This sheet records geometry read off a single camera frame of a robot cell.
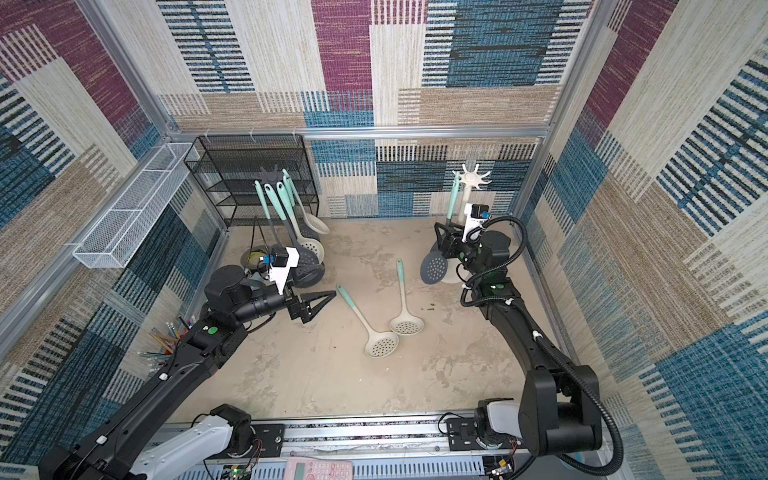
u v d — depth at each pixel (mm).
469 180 744
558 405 411
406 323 917
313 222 1024
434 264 892
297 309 606
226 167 1049
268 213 794
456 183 743
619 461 361
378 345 874
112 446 398
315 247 940
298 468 688
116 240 713
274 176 761
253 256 1099
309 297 593
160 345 896
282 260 574
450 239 700
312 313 611
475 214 677
